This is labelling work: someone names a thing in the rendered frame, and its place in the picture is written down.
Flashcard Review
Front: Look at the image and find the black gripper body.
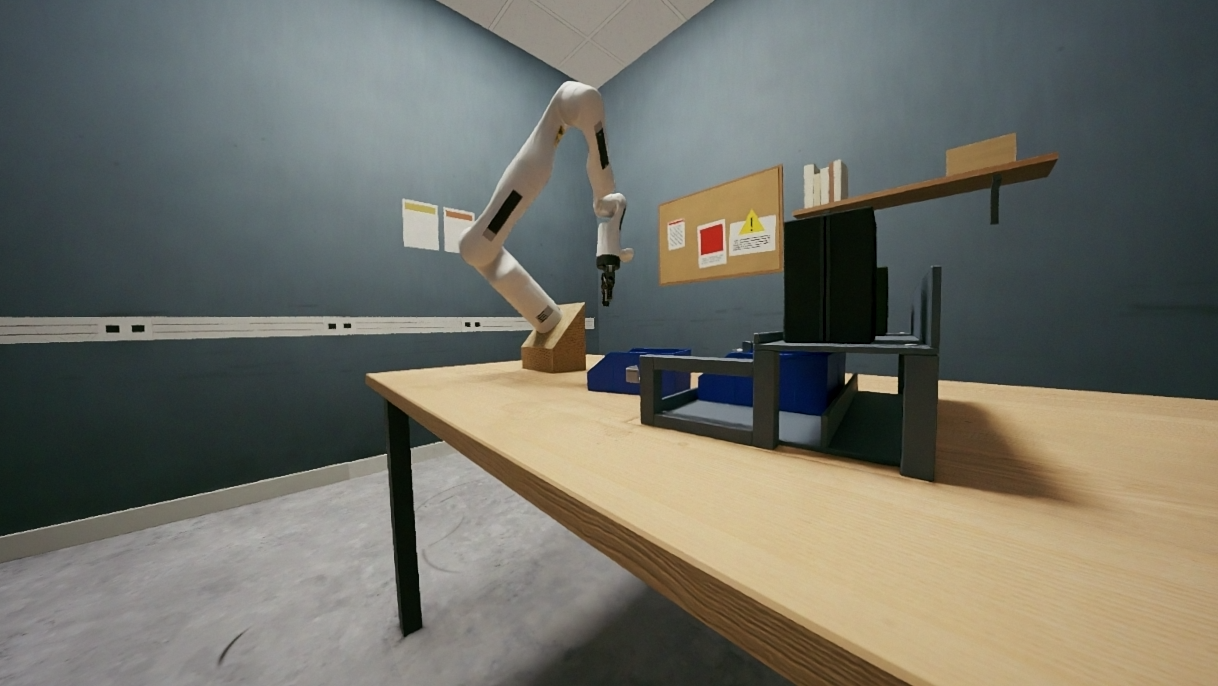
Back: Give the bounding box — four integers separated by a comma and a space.
596, 253, 620, 279

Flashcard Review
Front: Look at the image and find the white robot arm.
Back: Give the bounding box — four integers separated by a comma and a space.
458, 80, 635, 333

